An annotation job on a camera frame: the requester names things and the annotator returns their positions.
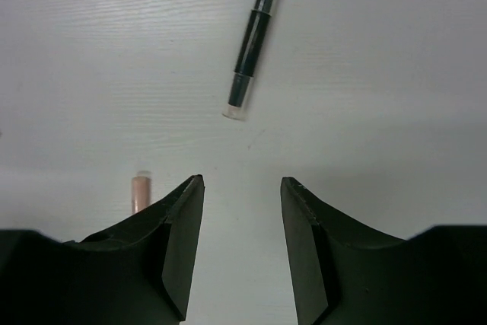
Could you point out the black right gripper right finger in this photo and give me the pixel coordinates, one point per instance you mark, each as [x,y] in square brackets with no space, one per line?
[345,272]

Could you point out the black concealer stick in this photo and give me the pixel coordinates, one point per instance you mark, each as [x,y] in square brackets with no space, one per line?
[246,65]

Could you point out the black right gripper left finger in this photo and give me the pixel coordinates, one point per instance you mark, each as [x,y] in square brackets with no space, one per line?
[138,271]

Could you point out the pink slim tube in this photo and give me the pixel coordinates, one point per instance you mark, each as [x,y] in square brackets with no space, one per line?
[141,191]

